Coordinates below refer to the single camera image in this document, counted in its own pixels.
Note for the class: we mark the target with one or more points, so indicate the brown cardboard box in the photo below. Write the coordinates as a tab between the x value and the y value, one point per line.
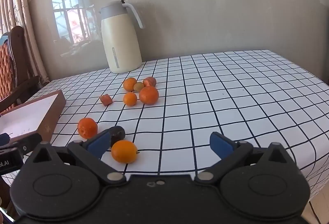
25	113

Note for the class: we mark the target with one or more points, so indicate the large round orange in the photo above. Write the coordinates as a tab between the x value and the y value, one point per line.
149	95

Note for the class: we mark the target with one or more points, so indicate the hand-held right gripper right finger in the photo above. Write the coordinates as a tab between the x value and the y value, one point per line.
221	144

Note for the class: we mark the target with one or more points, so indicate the bumpy mandarin orange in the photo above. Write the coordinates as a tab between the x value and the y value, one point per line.
129	83
87	127

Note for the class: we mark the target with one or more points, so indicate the wooden chair orange cushion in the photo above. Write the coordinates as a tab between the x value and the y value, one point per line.
11	65

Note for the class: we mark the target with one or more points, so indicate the smooth oval orange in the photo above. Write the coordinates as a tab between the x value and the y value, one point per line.
124	151

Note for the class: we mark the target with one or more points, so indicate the cream thermos jug grey lid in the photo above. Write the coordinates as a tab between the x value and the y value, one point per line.
120	41

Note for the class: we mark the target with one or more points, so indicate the white black checkered tablecloth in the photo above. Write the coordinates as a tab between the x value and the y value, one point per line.
231	98

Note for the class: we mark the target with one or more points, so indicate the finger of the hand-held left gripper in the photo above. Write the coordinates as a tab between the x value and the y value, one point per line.
28	142
4	138

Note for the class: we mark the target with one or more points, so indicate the beige patterned curtain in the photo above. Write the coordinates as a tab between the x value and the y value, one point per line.
23	8

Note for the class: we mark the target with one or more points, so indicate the wrinkled red-orange persimmon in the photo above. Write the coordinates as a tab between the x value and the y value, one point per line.
106	99

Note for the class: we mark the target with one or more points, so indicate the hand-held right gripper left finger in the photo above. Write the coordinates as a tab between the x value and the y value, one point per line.
99	143

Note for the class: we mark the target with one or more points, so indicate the small olive-green citrus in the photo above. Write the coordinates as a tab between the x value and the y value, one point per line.
139	87

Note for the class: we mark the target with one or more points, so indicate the small round orange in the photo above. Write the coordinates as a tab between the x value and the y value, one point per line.
130	99

